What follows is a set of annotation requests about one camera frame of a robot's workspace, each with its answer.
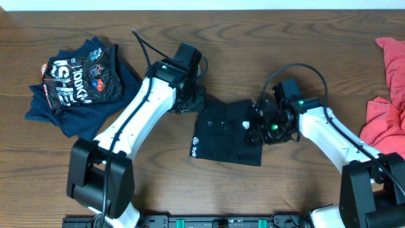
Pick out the plain black t-shirt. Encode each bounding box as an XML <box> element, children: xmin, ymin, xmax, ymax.
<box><xmin>189</xmin><ymin>100</ymin><xmax>262</xmax><ymax>167</ymax></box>

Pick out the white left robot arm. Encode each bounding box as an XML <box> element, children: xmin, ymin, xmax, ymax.
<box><xmin>66</xmin><ymin>58</ymin><xmax>205</xmax><ymax>227</ymax></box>

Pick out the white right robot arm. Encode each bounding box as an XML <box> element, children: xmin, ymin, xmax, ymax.
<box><xmin>242</xmin><ymin>98</ymin><xmax>404</xmax><ymax>227</ymax></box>

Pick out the black graphic print shirt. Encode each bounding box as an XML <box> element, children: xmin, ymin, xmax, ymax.
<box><xmin>41</xmin><ymin>44</ymin><xmax>123</xmax><ymax>111</ymax></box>

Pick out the red cloth garment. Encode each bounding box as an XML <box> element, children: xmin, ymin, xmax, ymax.
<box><xmin>359</xmin><ymin>37</ymin><xmax>404</xmax><ymax>156</ymax></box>

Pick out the folded navy blue shirt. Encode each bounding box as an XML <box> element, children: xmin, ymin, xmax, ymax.
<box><xmin>25</xmin><ymin>37</ymin><xmax>140</xmax><ymax>141</ymax></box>

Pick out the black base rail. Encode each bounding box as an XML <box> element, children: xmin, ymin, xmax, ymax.
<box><xmin>61</xmin><ymin>205</ymin><xmax>314</xmax><ymax>228</ymax></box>

